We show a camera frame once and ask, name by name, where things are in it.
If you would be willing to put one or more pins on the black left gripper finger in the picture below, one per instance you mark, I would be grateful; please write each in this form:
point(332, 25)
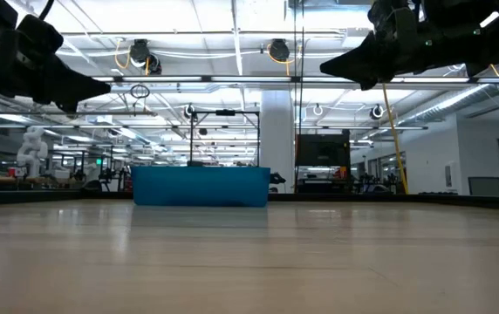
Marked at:
point(66, 80)
point(64, 104)

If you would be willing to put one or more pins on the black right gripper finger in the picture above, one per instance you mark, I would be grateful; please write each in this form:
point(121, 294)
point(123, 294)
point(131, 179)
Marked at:
point(363, 63)
point(367, 85)

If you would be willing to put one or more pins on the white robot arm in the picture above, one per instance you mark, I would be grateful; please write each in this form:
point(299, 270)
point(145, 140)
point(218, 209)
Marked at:
point(31, 152)

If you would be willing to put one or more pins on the black screen on stand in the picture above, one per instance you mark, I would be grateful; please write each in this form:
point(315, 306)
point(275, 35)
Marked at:
point(323, 150)

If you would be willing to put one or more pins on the white square column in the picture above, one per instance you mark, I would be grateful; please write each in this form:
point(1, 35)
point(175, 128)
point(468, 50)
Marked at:
point(278, 139)

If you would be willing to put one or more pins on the black table clamp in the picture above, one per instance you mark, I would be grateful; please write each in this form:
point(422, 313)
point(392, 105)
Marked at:
point(277, 178)

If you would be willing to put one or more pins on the blue plastic tray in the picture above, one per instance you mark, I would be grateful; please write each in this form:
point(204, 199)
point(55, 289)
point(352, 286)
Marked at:
point(201, 185)

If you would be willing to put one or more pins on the black aluminium table frame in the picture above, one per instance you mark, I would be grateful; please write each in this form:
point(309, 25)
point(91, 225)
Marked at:
point(341, 197)

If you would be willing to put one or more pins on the black frame rig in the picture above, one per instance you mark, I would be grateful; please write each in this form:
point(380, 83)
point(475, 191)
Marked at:
point(225, 112)

